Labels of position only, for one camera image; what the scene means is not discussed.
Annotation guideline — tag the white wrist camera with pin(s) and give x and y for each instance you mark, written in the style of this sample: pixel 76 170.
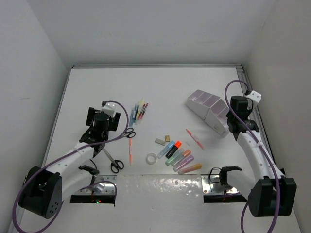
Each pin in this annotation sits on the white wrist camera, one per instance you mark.
pixel 108 108
pixel 254 96

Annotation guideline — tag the yellow pink highlighter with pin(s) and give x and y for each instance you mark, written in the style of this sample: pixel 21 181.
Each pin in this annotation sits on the yellow pink highlighter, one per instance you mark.
pixel 190 169

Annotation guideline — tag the pink pen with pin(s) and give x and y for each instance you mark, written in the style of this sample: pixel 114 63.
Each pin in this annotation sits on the pink pen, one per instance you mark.
pixel 195 139

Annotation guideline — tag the small black scissors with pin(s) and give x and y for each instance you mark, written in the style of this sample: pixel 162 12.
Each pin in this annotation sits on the small black scissors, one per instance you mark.
pixel 129 133

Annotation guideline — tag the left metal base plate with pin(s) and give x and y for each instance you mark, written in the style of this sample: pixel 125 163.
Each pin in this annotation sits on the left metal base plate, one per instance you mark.
pixel 100 185

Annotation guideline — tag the clear tape roll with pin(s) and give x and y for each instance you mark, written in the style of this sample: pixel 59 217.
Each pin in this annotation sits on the clear tape roll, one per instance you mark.
pixel 151 158

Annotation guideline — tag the orange pastel highlighter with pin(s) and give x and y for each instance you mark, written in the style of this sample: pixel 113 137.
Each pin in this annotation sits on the orange pastel highlighter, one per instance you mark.
pixel 181 157

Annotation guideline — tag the purple highlighter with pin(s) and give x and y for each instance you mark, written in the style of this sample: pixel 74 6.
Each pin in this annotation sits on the purple highlighter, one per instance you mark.
pixel 183 163

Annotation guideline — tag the white pink compartment organizer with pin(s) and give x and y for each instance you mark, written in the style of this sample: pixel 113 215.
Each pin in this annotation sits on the white pink compartment organizer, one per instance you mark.
pixel 211 109

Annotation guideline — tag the green highlighter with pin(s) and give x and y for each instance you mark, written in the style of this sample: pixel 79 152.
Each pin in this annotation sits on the green highlighter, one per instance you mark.
pixel 174 156

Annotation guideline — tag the black orange highlighter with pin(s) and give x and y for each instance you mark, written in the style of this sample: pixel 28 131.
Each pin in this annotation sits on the black orange highlighter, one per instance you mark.
pixel 173 149

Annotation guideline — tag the red pen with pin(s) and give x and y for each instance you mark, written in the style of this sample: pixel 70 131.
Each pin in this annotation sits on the red pen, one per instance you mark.
pixel 141 112

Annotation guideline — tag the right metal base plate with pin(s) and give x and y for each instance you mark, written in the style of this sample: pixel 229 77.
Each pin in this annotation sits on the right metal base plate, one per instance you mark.
pixel 212 187

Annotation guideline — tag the grey eraser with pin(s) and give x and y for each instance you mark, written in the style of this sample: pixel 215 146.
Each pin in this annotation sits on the grey eraser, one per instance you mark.
pixel 159 141

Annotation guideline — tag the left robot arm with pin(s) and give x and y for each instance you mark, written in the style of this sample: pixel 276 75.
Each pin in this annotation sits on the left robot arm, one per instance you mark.
pixel 46 189

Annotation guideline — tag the light blue pen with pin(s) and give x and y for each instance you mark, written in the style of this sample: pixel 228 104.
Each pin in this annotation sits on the light blue pen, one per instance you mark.
pixel 130 121

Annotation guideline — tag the metal base plate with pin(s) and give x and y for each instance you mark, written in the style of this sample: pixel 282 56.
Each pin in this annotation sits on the metal base plate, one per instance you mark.
pixel 212 187
pixel 100 185

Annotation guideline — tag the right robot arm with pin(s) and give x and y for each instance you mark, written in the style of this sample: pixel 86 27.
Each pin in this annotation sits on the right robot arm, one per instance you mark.
pixel 269 190

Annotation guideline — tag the blue highlighter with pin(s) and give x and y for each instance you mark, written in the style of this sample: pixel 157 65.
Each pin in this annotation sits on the blue highlighter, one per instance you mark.
pixel 165 150

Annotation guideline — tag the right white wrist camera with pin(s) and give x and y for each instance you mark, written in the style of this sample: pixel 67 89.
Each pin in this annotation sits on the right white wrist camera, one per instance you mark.
pixel 254 96

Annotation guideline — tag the yellow pen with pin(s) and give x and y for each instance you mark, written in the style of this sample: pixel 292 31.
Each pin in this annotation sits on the yellow pen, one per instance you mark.
pixel 141 105

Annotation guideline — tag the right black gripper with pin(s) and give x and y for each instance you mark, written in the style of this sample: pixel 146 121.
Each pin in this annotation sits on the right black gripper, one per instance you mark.
pixel 249 108

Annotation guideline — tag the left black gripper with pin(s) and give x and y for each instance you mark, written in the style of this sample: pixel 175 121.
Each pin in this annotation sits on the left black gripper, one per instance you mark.
pixel 112 122

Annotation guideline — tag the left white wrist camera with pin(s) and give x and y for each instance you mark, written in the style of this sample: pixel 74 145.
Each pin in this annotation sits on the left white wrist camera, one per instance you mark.
pixel 108 108

